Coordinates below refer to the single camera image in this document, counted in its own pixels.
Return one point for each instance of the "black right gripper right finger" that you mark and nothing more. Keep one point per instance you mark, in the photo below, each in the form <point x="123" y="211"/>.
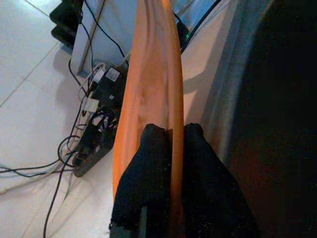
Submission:
<point x="210" y="188"/>

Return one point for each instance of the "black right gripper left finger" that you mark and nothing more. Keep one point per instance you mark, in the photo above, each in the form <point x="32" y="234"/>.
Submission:
<point x="143" y="178"/>

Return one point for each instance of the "orange plate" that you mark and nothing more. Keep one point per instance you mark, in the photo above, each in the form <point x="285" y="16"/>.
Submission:
<point x="153" y="74"/>

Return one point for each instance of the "black power strip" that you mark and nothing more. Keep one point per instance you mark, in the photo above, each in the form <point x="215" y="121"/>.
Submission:
<point x="94" y="163"/>

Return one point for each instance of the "black plug adapter white label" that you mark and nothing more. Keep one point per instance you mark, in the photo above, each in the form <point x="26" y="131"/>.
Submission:
<point x="111" y="86"/>

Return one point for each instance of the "stainless steel sink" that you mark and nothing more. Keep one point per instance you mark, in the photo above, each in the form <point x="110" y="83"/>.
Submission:
<point x="272" y="99"/>

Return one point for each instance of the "black power adapter brick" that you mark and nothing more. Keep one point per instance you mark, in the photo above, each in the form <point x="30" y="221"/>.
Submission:
<point x="182" y="29"/>

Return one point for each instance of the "black stepped object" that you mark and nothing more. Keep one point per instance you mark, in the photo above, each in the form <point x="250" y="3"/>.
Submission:
<point x="64" y="24"/>

